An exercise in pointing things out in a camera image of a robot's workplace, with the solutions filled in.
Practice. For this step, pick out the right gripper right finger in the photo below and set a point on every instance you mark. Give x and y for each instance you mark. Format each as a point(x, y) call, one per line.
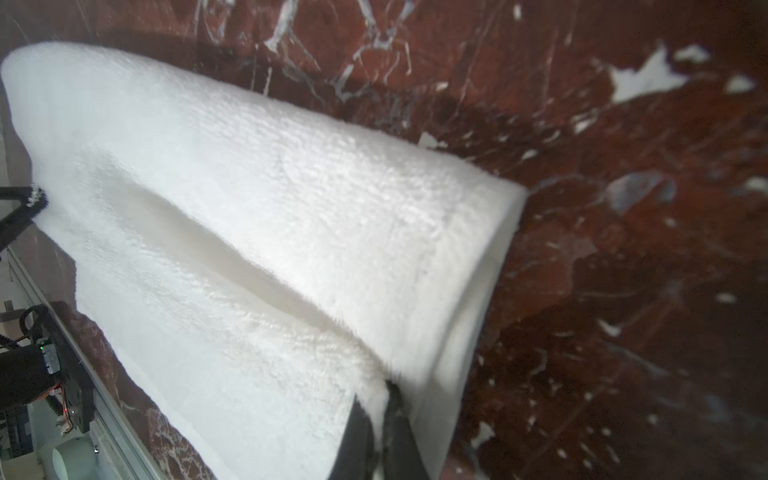
point(401, 459)

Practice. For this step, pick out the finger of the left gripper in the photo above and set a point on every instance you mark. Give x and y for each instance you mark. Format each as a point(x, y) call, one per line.
point(32, 200)

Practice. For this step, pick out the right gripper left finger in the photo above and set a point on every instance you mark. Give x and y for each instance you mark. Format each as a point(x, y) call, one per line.
point(356, 457)

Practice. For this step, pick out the white towel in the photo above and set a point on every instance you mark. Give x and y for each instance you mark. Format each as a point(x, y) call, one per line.
point(257, 268)

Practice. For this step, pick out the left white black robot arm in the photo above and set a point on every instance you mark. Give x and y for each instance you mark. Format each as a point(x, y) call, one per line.
point(24, 373)

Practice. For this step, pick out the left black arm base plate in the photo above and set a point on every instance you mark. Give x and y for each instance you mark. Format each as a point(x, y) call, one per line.
point(72, 397)

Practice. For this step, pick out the aluminium front rail frame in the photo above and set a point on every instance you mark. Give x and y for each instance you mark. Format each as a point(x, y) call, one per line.
point(118, 453)

